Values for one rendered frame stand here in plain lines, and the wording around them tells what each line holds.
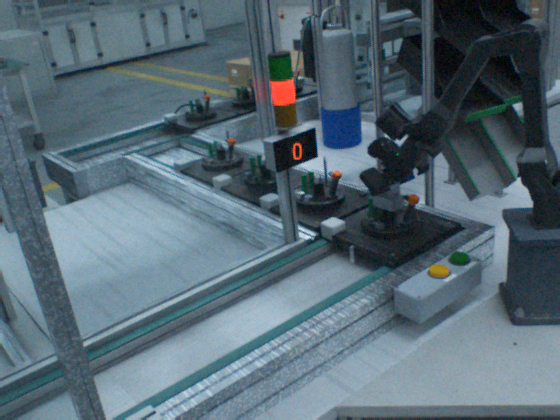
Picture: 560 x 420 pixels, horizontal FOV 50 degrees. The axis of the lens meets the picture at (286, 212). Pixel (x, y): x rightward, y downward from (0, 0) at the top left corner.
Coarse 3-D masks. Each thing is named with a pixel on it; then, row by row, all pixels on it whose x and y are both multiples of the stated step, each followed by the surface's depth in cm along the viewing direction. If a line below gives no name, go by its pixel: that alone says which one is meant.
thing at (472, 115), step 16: (416, 48) 151; (448, 48) 159; (400, 64) 159; (416, 64) 153; (448, 64) 161; (448, 80) 156; (480, 80) 153; (480, 96) 152; (496, 96) 150; (464, 112) 143; (480, 112) 144; (496, 112) 148
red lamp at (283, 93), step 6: (276, 84) 128; (282, 84) 127; (288, 84) 128; (276, 90) 128; (282, 90) 128; (288, 90) 128; (294, 90) 130; (276, 96) 129; (282, 96) 128; (288, 96) 129; (294, 96) 130; (276, 102) 130; (282, 102) 129; (288, 102) 129
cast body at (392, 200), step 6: (390, 186) 140; (396, 186) 142; (390, 192) 141; (396, 192) 142; (378, 198) 143; (384, 198) 142; (390, 198) 141; (396, 198) 141; (402, 198) 142; (378, 204) 144; (384, 204) 143; (390, 204) 141; (396, 204) 141; (402, 204) 143; (390, 210) 142
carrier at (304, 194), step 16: (304, 176) 165; (320, 176) 162; (304, 192) 163; (320, 192) 163; (336, 192) 164; (352, 192) 168; (368, 192) 167; (304, 208) 161; (320, 208) 159; (336, 208) 160; (352, 208) 159; (304, 224) 154; (320, 224) 152
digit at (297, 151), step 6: (294, 138) 133; (300, 138) 134; (288, 144) 132; (294, 144) 133; (300, 144) 134; (288, 150) 132; (294, 150) 133; (300, 150) 135; (294, 156) 134; (300, 156) 135; (294, 162) 134
